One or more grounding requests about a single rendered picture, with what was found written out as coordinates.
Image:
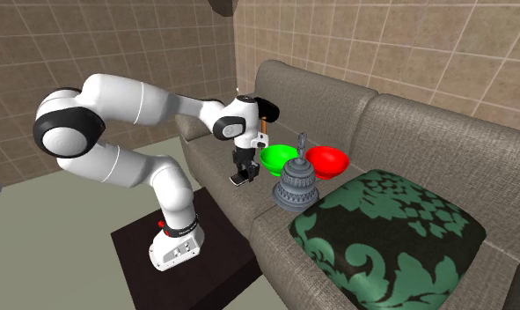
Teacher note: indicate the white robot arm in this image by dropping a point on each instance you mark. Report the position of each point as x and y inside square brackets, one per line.
[113, 101]

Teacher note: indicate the dark robot stand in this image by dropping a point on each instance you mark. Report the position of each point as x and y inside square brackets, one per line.
[208, 274]

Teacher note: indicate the green bowl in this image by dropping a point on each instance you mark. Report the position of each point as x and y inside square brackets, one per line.
[276, 159]

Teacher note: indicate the red bowl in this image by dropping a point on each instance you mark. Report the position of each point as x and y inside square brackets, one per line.
[328, 162]

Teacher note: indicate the grey ornate bell figure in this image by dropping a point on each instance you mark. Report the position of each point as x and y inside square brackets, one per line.
[296, 184]

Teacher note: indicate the black and white phone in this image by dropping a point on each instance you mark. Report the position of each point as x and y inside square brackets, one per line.
[238, 180]

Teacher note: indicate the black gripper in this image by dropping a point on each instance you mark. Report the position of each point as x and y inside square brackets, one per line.
[243, 155]

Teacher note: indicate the grey-brown fabric sofa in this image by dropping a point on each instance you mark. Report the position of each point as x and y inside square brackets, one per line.
[414, 141]

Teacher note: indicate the green black patterned cushion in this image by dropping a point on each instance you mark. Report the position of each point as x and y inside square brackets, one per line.
[384, 240]

